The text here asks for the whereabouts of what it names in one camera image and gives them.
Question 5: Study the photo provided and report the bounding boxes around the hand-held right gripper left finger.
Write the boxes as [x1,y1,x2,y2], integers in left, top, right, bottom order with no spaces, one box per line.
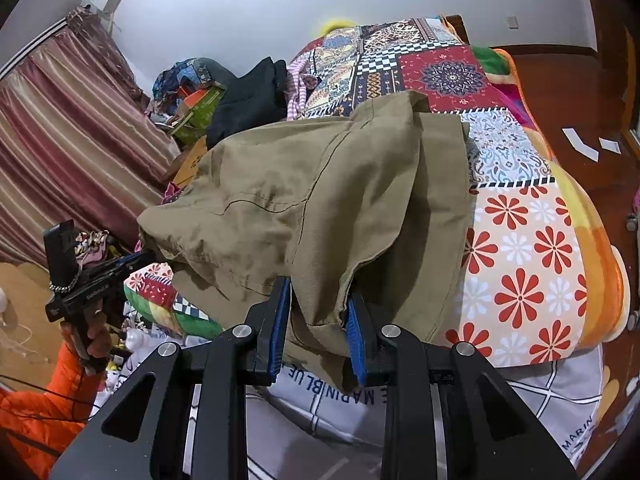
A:
[50,276,292,480]

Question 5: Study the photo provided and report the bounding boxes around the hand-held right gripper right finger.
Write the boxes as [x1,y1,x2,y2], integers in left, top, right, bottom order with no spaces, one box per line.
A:
[346,292,581,480]

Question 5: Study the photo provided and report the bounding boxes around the person's left forearm orange sleeve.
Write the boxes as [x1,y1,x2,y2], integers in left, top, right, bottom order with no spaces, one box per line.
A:
[0,340,108,480]

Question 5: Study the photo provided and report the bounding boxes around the person's left hand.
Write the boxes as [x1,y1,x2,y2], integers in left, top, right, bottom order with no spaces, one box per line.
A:
[59,307,115,377]

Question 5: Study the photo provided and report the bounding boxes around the brown cardboard box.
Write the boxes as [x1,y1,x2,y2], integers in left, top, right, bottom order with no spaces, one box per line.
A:
[169,137,212,189]

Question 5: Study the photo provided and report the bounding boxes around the black folded clothing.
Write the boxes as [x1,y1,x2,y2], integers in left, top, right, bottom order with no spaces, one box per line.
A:
[206,56,290,149]

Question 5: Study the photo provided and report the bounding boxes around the pink striped cloth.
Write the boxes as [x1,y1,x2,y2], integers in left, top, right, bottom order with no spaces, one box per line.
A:
[285,57,322,121]

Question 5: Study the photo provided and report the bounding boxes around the khaki pants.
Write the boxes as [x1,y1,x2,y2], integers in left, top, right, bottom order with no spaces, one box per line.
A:
[136,91,475,393]

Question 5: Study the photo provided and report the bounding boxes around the wooden bed headboard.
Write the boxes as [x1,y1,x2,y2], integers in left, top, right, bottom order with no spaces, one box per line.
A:
[445,14,472,44]

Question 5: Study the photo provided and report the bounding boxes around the colourful cloth bag pile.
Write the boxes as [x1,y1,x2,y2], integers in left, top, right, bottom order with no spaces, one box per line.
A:
[151,57,236,111]

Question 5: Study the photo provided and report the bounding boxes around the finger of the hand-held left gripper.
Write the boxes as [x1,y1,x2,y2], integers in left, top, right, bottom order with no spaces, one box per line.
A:
[97,251,157,281]

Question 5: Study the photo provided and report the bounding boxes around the large white paper sheet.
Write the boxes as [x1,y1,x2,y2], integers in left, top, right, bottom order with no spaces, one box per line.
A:
[561,127,601,163]

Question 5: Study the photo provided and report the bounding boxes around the floral patterned cloth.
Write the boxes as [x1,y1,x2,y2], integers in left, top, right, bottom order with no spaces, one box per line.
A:
[74,230,117,267]

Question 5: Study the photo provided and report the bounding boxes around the patchwork printed blanket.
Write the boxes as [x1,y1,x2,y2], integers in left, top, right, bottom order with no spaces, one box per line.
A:
[122,16,591,366]

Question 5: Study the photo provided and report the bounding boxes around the striped pink curtain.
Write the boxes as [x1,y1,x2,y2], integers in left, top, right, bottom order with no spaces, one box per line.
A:
[0,6,183,267]

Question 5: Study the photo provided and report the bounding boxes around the white printed bedsheet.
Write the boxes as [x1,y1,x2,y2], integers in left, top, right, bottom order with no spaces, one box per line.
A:
[107,324,607,480]

